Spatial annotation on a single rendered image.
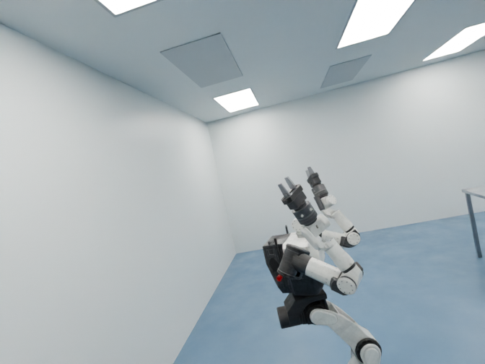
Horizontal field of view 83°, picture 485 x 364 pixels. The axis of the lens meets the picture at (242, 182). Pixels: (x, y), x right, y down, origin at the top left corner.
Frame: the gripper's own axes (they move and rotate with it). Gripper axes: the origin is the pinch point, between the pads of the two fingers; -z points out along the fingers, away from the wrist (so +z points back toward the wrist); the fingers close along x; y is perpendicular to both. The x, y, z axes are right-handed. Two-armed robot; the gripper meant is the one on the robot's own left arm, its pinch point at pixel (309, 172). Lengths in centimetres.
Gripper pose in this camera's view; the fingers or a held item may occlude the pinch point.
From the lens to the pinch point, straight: 187.9
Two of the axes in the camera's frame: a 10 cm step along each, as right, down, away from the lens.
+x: 0.2, -3.6, -9.3
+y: -9.3, 3.4, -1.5
